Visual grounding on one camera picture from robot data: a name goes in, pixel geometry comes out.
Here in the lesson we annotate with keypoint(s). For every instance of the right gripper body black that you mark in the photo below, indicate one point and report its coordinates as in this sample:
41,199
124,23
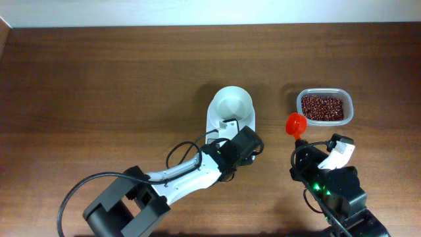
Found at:
310,171

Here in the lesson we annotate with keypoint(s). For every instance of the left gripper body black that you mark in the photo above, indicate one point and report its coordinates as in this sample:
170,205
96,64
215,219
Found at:
243,162

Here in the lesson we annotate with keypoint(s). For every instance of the orange measuring scoop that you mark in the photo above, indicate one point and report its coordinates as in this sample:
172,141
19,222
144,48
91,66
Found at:
296,125

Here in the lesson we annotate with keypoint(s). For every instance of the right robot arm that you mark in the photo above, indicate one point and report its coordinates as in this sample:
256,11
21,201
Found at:
323,169

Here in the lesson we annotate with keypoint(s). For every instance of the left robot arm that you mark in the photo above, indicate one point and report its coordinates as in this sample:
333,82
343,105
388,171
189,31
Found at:
135,203

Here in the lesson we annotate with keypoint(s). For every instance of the white digital kitchen scale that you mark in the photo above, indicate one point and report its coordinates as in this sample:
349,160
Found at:
213,122

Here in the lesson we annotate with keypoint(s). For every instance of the red beans pile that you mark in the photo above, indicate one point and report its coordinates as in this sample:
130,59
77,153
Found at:
322,108

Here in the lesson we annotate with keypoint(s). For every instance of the clear plastic bean container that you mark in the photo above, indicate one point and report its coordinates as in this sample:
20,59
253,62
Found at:
348,108

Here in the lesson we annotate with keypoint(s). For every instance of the white round bowl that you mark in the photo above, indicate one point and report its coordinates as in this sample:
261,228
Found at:
232,102

